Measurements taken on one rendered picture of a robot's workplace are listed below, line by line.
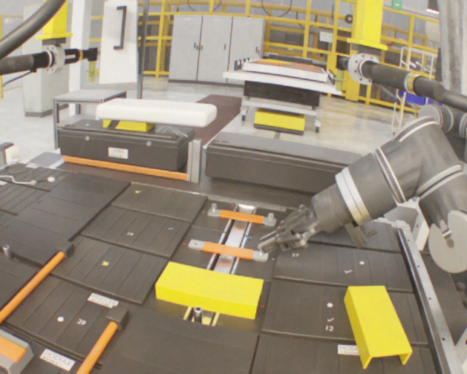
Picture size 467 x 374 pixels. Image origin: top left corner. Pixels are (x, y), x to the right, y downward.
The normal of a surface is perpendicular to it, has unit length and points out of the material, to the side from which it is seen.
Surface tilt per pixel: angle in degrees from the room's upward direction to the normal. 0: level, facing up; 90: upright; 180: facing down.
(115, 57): 90
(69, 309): 0
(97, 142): 90
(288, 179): 90
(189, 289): 0
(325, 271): 0
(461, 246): 90
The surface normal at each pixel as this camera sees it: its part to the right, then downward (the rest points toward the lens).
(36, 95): -0.20, 0.38
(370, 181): -0.50, -0.17
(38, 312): 0.08, -0.91
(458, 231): -0.87, 0.13
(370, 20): 0.09, 0.41
